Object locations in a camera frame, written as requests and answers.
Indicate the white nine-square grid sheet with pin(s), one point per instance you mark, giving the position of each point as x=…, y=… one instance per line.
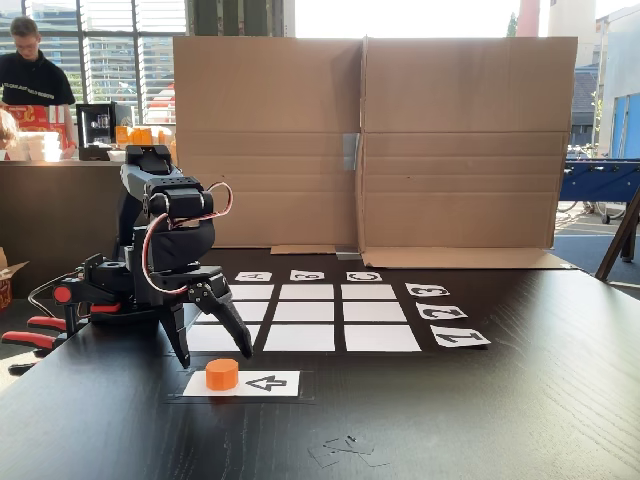
x=340, y=320

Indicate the brown cardboard box wall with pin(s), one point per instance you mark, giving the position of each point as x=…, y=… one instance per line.
x=450, y=150

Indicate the grey tape strip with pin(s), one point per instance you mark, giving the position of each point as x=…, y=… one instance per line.
x=351, y=150
x=347, y=252

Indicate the paper sheet number 2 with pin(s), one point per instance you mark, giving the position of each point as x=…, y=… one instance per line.
x=441, y=311

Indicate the red printed box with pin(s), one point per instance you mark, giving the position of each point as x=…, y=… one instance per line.
x=40, y=117

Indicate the white arrow paper sheet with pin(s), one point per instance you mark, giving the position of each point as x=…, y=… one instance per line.
x=270, y=384

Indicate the open cardboard box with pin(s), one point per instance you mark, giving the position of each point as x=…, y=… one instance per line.
x=10, y=280

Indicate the paper sheet letter A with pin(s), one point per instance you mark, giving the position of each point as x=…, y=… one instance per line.
x=254, y=276

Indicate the dark wooden stand leg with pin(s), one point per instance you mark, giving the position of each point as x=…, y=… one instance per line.
x=617, y=240

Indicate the orange carton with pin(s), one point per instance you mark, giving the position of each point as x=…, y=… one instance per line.
x=142, y=136
x=122, y=136

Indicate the blue foosball table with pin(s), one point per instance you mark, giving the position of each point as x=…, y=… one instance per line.
x=600, y=182

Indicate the dark wooden counter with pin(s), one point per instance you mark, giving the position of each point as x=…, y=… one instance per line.
x=50, y=225

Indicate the paper sheet letter C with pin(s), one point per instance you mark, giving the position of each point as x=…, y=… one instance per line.
x=364, y=276

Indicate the stack of white boxes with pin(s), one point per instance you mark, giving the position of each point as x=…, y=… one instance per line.
x=42, y=147

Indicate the paper sheet number 3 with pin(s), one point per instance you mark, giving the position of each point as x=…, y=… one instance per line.
x=426, y=290

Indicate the paper sheet letter B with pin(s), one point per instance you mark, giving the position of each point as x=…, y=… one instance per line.
x=306, y=275

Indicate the red black clamp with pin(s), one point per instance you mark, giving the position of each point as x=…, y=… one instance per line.
x=40, y=337

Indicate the round orange token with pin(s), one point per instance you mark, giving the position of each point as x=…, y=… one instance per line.
x=222, y=375

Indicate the paper sheet number 1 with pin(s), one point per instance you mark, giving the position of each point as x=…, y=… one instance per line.
x=460, y=336

